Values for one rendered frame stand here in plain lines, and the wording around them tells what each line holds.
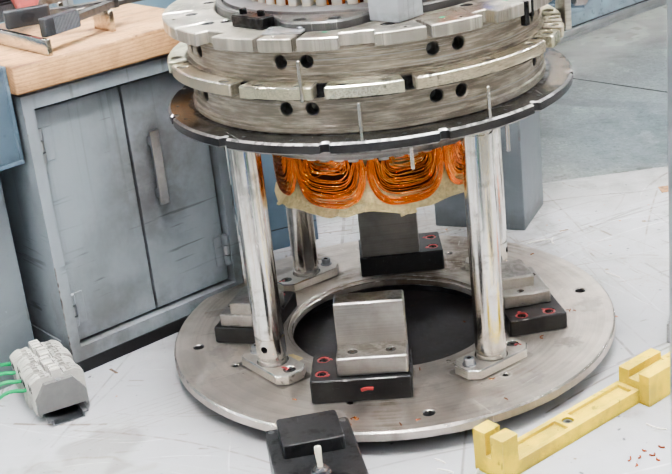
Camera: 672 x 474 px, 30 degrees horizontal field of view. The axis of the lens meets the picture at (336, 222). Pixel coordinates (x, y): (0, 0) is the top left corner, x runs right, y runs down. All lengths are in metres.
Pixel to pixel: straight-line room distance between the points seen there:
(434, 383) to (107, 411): 0.28
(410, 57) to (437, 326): 0.33
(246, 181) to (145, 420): 0.22
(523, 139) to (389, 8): 0.45
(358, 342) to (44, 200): 0.30
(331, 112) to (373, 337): 0.20
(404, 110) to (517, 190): 0.44
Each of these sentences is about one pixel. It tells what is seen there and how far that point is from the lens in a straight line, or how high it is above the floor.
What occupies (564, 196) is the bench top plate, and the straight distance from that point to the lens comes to 1.43.
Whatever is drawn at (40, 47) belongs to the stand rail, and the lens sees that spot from 1.08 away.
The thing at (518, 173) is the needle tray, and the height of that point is 0.84.
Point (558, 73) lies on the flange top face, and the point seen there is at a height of 1.02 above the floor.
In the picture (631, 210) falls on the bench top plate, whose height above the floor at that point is 0.78.
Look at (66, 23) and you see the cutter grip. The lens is 1.10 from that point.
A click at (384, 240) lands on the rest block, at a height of 0.84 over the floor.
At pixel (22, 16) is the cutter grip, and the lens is 1.14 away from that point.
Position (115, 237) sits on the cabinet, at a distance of 1.14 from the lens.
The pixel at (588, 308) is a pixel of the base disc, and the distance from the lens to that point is 1.12.
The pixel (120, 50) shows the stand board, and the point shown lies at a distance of 1.10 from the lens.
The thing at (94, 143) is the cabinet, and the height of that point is 0.98.
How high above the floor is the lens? 1.29
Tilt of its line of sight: 21 degrees down
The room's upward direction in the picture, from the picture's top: 6 degrees counter-clockwise
